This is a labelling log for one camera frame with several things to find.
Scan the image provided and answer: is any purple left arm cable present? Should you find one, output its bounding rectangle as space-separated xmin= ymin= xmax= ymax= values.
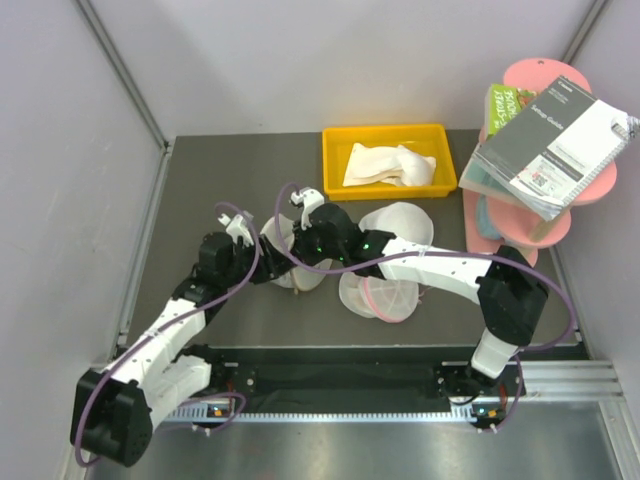
xmin=73 ymin=201 xmax=261 ymax=469

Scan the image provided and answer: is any white mesh laundry bag beige trim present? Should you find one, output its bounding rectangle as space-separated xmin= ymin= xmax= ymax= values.
xmin=258 ymin=215 xmax=335 ymax=296

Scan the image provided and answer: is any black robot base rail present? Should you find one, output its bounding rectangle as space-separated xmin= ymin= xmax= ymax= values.
xmin=164 ymin=344 xmax=521 ymax=416

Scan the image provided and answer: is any grey spiral setup guide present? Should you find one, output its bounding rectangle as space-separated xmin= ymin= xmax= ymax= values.
xmin=460 ymin=76 xmax=639 ymax=221

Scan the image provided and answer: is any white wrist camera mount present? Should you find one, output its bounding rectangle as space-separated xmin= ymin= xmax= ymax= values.
xmin=290 ymin=187 xmax=325 ymax=225
xmin=217 ymin=211 xmax=255 ymax=246

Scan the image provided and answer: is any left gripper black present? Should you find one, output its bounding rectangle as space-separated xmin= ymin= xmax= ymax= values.
xmin=221 ymin=235 xmax=297 ymax=289

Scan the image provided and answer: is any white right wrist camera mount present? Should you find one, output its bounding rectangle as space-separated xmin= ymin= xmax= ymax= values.
xmin=290 ymin=187 xmax=325 ymax=225

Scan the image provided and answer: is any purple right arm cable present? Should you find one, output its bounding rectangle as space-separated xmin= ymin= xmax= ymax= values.
xmin=275 ymin=182 xmax=577 ymax=434

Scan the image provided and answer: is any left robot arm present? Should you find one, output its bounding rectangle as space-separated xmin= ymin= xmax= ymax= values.
xmin=70 ymin=232 xmax=295 ymax=467

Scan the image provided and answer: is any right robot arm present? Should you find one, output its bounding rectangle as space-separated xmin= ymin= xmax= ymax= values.
xmin=292 ymin=199 xmax=549 ymax=396

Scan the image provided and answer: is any mesh laundry bag pink trim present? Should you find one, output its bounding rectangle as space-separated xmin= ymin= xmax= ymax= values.
xmin=339 ymin=273 xmax=420 ymax=323

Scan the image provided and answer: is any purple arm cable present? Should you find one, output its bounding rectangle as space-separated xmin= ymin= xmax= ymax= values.
xmin=73 ymin=201 xmax=261 ymax=469
xmin=275 ymin=182 xmax=577 ymax=434

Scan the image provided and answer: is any pink tiered shelf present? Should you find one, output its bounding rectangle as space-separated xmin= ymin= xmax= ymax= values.
xmin=460 ymin=57 xmax=619 ymax=271

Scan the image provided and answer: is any green storey house book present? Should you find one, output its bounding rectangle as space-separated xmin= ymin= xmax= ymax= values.
xmin=484 ymin=84 xmax=537 ymax=137

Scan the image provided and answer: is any beige bra in tray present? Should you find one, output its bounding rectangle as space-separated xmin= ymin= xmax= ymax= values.
xmin=342 ymin=143 xmax=437 ymax=187

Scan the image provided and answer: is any yellow plastic tray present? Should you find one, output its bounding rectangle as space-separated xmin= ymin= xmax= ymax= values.
xmin=322 ymin=124 xmax=458 ymax=201

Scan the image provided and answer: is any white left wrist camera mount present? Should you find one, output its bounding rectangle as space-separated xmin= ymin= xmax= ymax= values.
xmin=217 ymin=211 xmax=255 ymax=246

